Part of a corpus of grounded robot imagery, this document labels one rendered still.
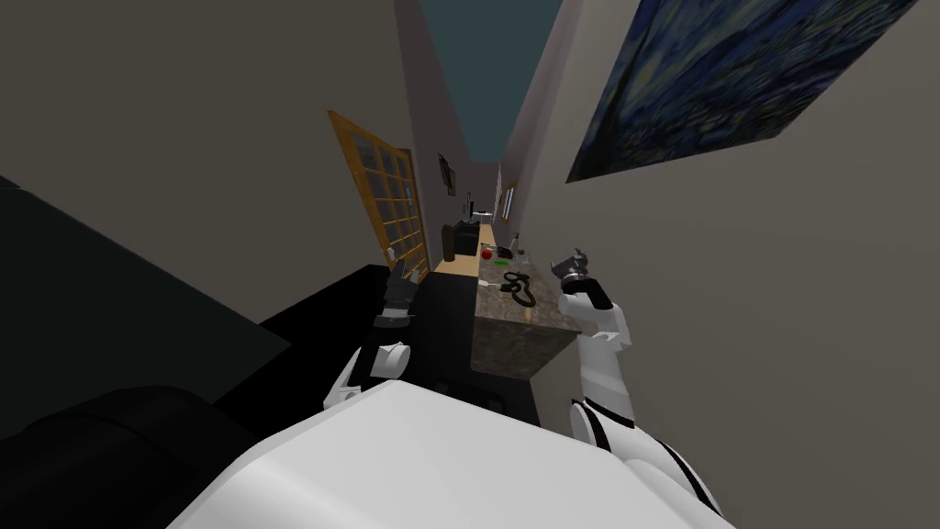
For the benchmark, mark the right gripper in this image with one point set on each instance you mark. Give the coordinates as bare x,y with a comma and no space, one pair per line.
570,267

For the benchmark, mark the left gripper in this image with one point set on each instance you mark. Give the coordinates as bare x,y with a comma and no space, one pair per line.
399,288

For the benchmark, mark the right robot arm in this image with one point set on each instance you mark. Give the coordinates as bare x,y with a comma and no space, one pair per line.
609,367

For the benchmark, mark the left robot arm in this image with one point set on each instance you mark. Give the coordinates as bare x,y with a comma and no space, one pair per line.
376,360

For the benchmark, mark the clear glass bottle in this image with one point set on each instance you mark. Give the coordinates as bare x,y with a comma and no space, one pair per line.
516,242

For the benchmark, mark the dark brown cylinder vase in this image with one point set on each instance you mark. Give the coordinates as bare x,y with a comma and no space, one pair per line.
448,243

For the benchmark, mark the black box appliance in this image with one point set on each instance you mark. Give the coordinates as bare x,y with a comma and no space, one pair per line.
465,237

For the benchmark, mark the grey stone counter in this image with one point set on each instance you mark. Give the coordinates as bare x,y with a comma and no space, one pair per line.
514,330

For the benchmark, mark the wooden glass-pane door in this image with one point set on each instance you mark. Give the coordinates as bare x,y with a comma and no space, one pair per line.
385,192

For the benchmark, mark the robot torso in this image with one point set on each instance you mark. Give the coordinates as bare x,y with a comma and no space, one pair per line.
411,463

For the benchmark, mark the black sofa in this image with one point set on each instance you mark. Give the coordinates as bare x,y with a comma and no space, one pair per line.
110,367

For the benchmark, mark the small dark wall picture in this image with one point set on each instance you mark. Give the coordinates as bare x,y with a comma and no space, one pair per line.
447,175

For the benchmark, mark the blue swirl wall painting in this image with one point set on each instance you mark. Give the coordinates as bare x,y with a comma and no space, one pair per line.
723,77

